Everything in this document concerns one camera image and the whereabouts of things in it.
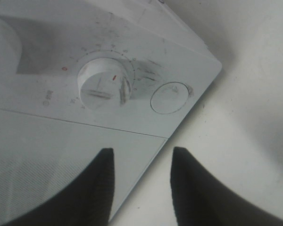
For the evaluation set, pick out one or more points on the white timer knob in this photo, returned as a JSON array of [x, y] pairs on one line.
[[104, 84]]

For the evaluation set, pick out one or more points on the round white door button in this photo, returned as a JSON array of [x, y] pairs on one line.
[[169, 98]]

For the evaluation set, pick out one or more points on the white upper power knob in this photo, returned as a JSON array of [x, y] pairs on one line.
[[10, 49]]

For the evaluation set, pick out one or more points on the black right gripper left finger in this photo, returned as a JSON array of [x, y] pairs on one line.
[[86, 201]]

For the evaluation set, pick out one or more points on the white microwave door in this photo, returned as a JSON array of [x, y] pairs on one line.
[[41, 156]]

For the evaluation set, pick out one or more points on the white microwave oven body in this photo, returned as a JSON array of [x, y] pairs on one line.
[[59, 37]]

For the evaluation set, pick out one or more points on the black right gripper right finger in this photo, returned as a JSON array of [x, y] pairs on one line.
[[199, 199]]

